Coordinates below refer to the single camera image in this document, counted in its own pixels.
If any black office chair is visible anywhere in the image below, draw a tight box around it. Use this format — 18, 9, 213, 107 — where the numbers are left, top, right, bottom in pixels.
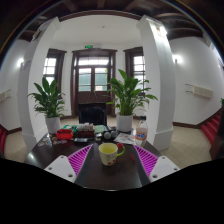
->
78, 102, 108, 127

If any green book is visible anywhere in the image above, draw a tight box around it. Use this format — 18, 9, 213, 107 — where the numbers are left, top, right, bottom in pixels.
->
94, 124, 108, 134

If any flat black device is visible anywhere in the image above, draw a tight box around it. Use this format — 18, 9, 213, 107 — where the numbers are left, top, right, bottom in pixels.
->
73, 137, 89, 144

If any dark wooden glazed door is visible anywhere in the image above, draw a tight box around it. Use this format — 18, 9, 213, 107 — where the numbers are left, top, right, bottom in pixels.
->
70, 48, 118, 116

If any cream mug with green handle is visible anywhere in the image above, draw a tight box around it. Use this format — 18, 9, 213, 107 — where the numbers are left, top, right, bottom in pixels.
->
98, 142, 127, 167

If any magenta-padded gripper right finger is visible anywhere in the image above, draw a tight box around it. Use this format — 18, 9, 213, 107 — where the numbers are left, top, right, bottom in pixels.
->
131, 143, 181, 188

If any pillar emergency light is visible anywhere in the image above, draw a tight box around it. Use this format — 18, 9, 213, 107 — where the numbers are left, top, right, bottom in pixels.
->
33, 28, 43, 39

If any red carpeted staircase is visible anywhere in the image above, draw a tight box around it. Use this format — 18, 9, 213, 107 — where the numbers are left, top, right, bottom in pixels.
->
0, 124, 8, 154
200, 111, 223, 144

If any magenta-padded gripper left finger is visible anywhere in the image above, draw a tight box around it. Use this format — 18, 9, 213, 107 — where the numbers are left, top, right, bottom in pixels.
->
43, 143, 95, 188

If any potted plant in white pot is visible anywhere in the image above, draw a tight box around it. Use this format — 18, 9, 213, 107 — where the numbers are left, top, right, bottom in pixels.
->
105, 68, 159, 133
27, 77, 67, 134

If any red plastic box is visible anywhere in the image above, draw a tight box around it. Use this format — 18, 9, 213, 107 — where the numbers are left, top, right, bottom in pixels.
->
55, 128, 75, 140

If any dark wooden framed window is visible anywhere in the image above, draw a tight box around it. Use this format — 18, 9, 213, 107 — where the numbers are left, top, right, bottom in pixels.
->
43, 48, 67, 84
123, 46, 147, 91

